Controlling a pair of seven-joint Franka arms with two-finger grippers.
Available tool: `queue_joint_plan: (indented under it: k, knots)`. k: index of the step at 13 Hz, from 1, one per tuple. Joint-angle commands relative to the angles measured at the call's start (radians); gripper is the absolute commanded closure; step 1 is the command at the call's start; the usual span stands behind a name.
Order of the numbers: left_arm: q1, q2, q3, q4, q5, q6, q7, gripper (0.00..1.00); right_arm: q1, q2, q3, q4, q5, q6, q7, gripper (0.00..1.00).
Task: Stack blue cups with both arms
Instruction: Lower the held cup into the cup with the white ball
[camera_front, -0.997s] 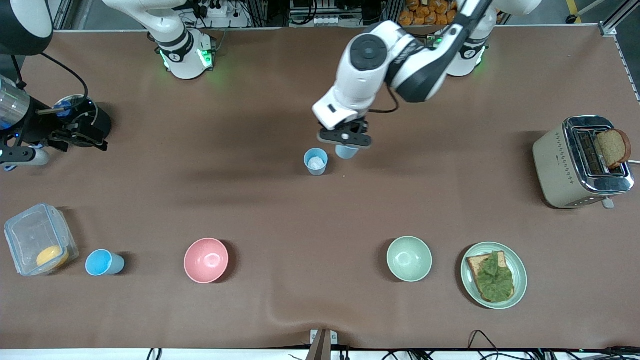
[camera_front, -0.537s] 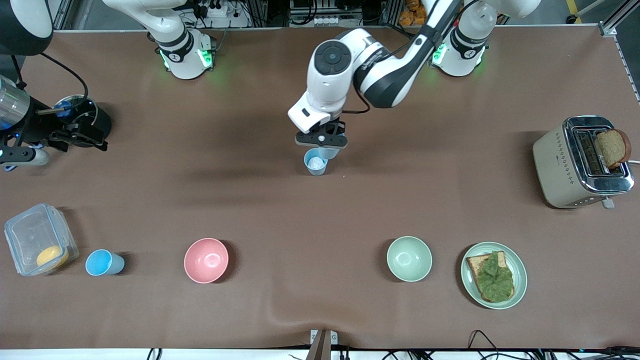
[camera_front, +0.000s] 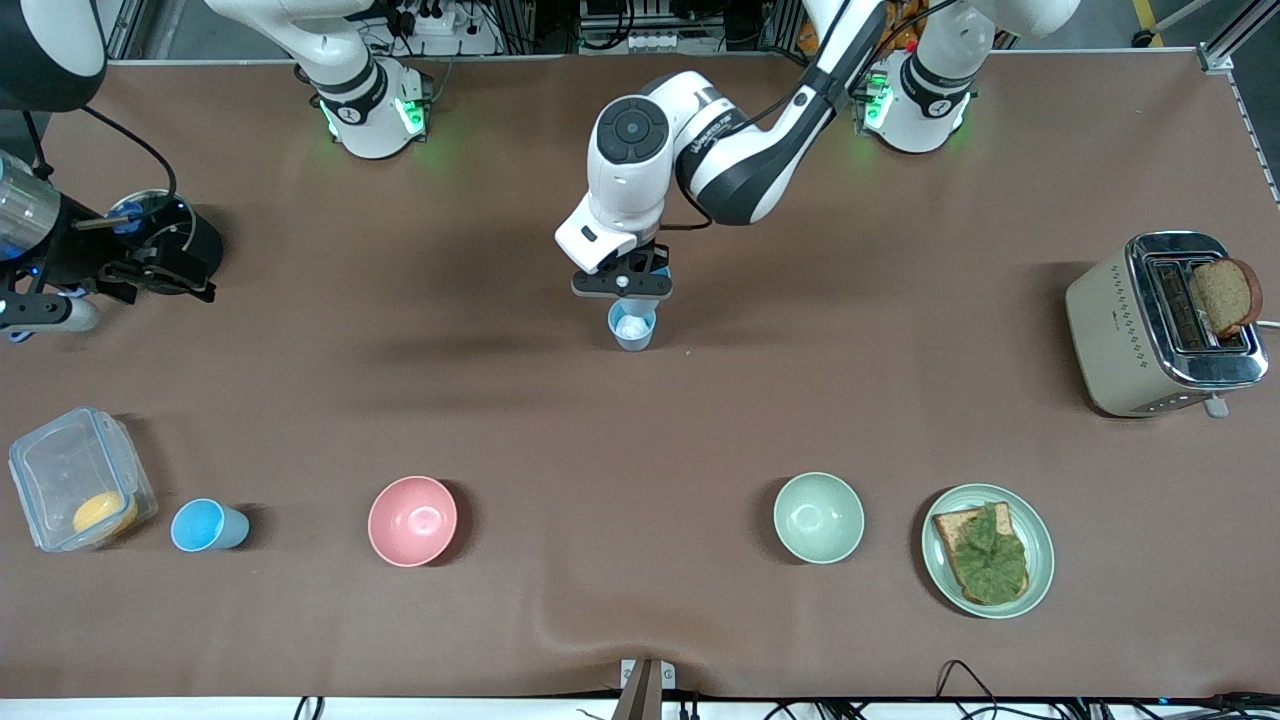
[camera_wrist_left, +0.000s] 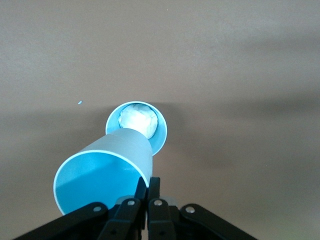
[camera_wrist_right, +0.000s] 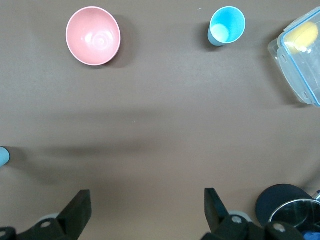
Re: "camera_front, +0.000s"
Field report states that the brown table cover sheet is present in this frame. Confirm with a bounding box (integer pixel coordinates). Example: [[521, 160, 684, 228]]
[[0, 50, 1280, 701]]

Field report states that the clear plastic lidded container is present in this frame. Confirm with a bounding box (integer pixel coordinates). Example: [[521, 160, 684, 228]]
[[8, 406, 159, 553]]

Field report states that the yellow round food piece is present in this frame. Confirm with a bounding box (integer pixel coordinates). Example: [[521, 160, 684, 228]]
[[72, 490, 139, 541]]

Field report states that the pale green bowl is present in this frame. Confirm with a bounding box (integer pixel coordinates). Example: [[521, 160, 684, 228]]
[[773, 472, 866, 565]]

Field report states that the pink bowl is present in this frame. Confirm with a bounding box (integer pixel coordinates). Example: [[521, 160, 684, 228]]
[[367, 476, 459, 568]]

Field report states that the bag of orange buns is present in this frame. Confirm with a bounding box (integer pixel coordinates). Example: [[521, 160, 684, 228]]
[[885, 8, 926, 53]]

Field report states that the square toast slice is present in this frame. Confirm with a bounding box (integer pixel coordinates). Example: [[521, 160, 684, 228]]
[[932, 502, 1031, 607]]

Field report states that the green lettuce leaf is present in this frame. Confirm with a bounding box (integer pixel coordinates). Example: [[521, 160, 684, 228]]
[[947, 503, 1031, 604]]

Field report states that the beige chrome two-slot toaster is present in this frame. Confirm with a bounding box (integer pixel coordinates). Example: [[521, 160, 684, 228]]
[[1065, 230, 1271, 419]]

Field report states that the pale green plate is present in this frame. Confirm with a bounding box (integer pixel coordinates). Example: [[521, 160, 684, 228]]
[[921, 484, 1056, 620]]

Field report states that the brown bread slice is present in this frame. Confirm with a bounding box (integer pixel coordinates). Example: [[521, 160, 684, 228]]
[[1188, 257, 1264, 339]]

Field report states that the black pot with blue handle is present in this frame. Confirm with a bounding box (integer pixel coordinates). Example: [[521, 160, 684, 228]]
[[8, 188, 223, 343]]

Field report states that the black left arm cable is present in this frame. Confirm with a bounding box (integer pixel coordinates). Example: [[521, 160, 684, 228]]
[[650, 215, 723, 241]]

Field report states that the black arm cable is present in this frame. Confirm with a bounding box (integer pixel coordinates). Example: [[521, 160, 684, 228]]
[[82, 100, 179, 216], [650, 215, 723, 241]]

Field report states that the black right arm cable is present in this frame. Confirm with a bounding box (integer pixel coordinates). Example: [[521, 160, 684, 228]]
[[82, 100, 179, 216]]

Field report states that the aluminium frame rail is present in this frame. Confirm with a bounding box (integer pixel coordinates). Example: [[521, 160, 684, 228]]
[[105, 0, 191, 61], [1197, 0, 1280, 73]]

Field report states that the grey metal bracket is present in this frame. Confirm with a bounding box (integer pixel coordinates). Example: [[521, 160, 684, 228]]
[[620, 658, 677, 720]]

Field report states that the black looped cable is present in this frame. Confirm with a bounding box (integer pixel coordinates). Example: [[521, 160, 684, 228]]
[[935, 659, 1003, 719]]

